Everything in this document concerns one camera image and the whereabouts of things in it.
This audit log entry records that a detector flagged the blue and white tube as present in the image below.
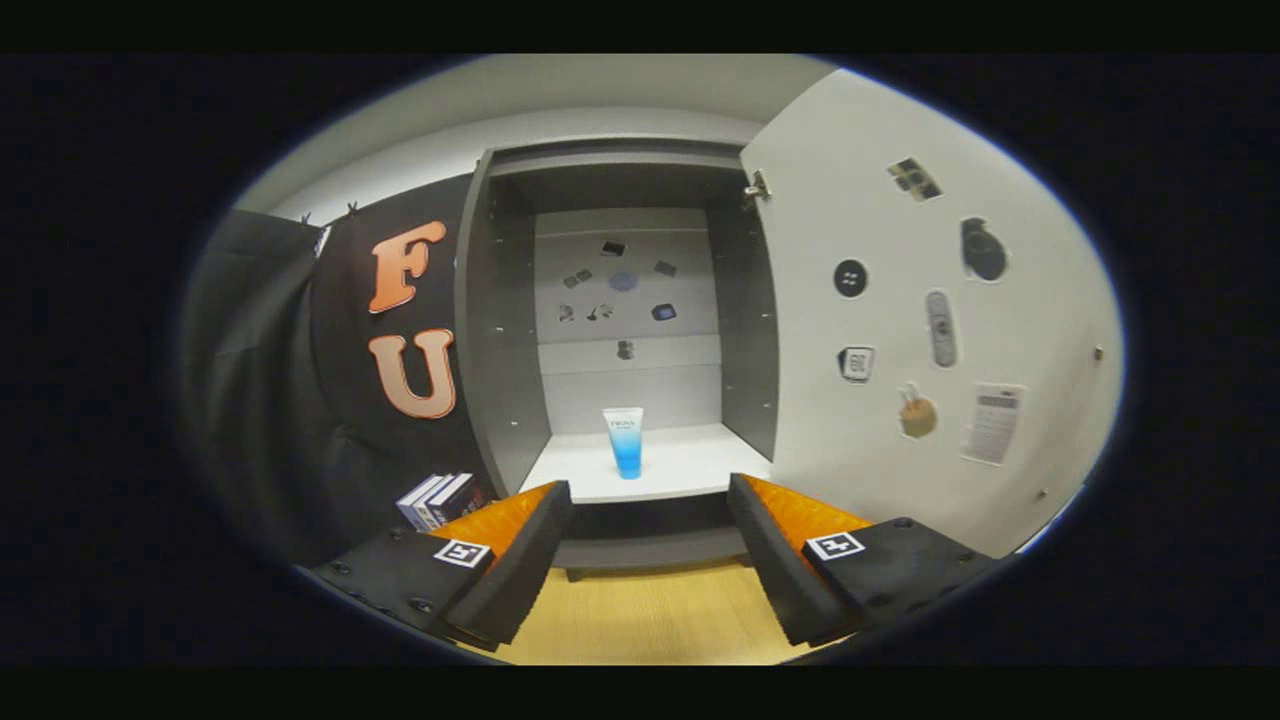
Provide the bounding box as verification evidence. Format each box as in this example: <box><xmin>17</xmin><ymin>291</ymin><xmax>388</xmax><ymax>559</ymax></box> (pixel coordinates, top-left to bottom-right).
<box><xmin>602</xmin><ymin>407</ymin><xmax>646</xmax><ymax>481</ymax></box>

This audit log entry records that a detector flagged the dark blue book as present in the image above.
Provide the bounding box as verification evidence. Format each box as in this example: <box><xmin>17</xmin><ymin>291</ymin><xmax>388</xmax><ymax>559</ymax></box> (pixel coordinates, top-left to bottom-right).
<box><xmin>428</xmin><ymin>473</ymin><xmax>491</xmax><ymax>526</ymax></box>

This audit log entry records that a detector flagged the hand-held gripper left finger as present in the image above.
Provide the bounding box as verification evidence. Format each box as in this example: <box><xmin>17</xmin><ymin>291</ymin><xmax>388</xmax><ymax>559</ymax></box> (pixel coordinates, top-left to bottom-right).
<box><xmin>310</xmin><ymin>480</ymin><xmax>574</xmax><ymax>653</ymax></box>

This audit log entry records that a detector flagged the white cabinet door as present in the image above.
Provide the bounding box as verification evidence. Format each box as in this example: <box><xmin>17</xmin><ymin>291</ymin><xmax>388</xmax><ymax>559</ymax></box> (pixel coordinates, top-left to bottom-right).
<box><xmin>740</xmin><ymin>68</ymin><xmax>1126</xmax><ymax>561</ymax></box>

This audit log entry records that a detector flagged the black backdrop cloth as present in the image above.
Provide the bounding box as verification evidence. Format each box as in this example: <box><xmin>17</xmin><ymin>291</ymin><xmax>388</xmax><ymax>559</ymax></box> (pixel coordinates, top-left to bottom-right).
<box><xmin>180</xmin><ymin>175</ymin><xmax>476</xmax><ymax>571</ymax></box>

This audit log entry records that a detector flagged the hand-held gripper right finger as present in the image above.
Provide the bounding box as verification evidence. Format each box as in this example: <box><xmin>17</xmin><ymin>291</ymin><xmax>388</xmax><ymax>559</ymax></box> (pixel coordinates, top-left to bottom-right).
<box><xmin>727</xmin><ymin>473</ymin><xmax>1001</xmax><ymax>649</ymax></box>

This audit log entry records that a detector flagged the white cabinet shelf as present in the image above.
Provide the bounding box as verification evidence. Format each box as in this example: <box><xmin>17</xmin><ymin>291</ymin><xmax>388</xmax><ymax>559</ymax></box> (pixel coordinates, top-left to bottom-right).
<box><xmin>520</xmin><ymin>423</ymin><xmax>773</xmax><ymax>504</ymax></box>

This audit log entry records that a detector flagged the grey cabinet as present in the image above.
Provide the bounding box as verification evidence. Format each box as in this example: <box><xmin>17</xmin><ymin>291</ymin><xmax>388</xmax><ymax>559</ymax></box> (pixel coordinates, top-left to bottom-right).
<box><xmin>455</xmin><ymin>138</ymin><xmax>781</xmax><ymax>583</ymax></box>

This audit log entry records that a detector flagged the blue and white book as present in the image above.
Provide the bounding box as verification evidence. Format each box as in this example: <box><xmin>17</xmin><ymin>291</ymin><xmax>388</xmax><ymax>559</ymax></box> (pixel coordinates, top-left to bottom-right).
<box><xmin>412</xmin><ymin>473</ymin><xmax>459</xmax><ymax>531</ymax></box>
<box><xmin>397</xmin><ymin>473</ymin><xmax>441</xmax><ymax>529</ymax></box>

